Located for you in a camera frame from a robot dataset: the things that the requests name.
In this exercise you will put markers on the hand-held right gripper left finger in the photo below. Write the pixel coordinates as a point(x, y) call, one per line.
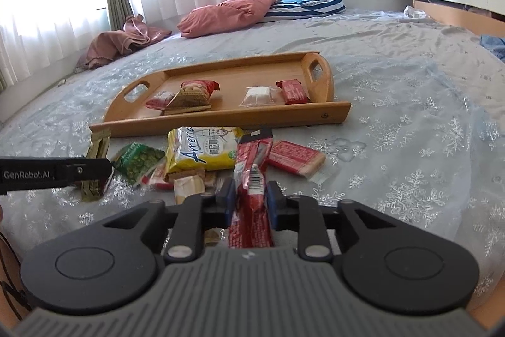
point(228, 199)

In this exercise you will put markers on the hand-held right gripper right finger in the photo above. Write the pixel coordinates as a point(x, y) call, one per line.
point(275, 202)

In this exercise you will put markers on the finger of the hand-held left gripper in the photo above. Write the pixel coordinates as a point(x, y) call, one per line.
point(90, 168)

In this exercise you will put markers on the pale gold snack packet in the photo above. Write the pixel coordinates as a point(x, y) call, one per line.
point(98, 145)

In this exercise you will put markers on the long dark red snack bar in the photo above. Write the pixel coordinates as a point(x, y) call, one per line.
point(252, 230)

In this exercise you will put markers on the beige cookie packet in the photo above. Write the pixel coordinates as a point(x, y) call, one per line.
point(189, 189)

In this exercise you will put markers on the green snack packet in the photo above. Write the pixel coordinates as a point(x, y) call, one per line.
point(138, 161)

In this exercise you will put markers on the red packet with clear end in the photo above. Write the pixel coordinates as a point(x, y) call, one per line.
point(294, 157)

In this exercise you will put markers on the yellow snack packet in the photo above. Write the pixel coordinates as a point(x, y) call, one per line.
point(201, 151)

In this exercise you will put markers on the red white snack packet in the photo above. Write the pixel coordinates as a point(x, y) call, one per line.
point(159, 179)

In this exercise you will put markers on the pink white snack packet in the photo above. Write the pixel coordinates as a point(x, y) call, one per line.
point(158, 101)

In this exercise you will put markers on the clear white snack packet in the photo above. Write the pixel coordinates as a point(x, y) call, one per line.
point(256, 96)

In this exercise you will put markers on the red nut snack packet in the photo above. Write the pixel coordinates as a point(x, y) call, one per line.
point(189, 96)

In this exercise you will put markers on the wooden tray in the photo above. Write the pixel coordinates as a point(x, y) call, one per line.
point(236, 78)

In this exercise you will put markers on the mauve cloth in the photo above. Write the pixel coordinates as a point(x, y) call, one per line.
point(114, 45)

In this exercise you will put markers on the pink pillow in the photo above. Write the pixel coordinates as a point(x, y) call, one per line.
point(229, 11)

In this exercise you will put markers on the crumpled white plastic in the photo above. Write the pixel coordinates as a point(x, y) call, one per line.
point(414, 12)

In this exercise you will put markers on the blue cloth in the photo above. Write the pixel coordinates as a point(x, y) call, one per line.
point(495, 45)

